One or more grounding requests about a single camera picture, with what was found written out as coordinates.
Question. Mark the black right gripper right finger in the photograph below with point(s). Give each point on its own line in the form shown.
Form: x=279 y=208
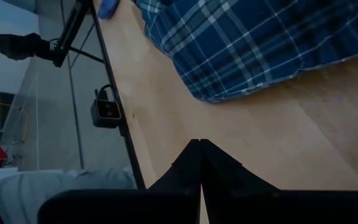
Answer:
x=225 y=177

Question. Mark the black frame strut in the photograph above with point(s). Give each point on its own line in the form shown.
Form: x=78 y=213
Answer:
x=68 y=34

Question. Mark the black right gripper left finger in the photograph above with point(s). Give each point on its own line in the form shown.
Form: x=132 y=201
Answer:
x=186 y=174

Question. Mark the white fabric pile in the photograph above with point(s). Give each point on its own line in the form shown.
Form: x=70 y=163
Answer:
x=57 y=189

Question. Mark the black table-level camera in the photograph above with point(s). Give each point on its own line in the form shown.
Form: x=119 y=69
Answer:
x=106 y=112

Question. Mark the blue plaid shirt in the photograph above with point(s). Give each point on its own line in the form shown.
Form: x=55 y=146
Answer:
x=244 y=40

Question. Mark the thin grey pole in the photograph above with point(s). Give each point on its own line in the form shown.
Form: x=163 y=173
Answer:
x=73 y=102

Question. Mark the clear acrylic panel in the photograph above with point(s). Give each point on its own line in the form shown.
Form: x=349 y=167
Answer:
x=26 y=124

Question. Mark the black table edge rail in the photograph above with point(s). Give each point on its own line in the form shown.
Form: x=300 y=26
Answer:
x=117 y=102

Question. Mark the blue cloth piece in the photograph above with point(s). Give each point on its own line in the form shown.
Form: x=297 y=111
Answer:
x=107 y=8

